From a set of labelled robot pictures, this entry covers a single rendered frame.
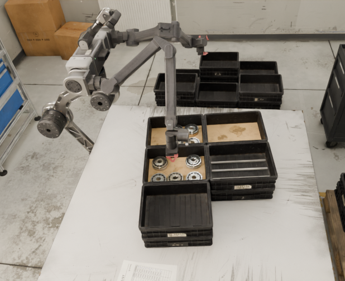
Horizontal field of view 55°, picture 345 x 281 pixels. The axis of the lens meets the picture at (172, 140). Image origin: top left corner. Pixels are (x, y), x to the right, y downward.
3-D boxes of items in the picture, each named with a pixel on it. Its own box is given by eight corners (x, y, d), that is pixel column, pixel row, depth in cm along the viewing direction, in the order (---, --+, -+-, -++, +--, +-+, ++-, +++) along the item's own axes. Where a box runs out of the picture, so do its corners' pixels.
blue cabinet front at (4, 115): (-11, 149, 319) (-43, 103, 279) (23, 101, 368) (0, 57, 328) (-9, 149, 318) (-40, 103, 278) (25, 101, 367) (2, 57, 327)
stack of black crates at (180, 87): (158, 125, 348) (153, 90, 316) (163, 106, 368) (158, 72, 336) (196, 126, 341) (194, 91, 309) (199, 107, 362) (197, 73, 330)
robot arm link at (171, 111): (166, 48, 180) (162, 44, 170) (176, 47, 180) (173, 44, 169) (167, 126, 185) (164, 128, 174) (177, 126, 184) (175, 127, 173)
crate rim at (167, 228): (138, 231, 178) (137, 229, 176) (142, 186, 199) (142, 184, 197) (213, 228, 175) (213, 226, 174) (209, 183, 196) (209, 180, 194)
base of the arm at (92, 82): (92, 86, 192) (87, 68, 183) (106, 86, 190) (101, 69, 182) (88, 96, 186) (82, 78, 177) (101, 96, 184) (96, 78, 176)
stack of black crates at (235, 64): (200, 101, 369) (199, 67, 337) (202, 85, 389) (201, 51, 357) (236, 102, 363) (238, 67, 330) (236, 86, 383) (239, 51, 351)
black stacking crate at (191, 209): (141, 240, 185) (138, 229, 177) (144, 195, 205) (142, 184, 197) (212, 237, 182) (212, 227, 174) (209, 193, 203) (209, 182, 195)
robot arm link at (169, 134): (166, 127, 180) (163, 134, 176) (178, 127, 179) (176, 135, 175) (167, 136, 185) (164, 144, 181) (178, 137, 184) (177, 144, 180)
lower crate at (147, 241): (144, 249, 193) (140, 239, 184) (147, 205, 213) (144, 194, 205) (212, 247, 190) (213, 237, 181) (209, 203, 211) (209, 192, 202)
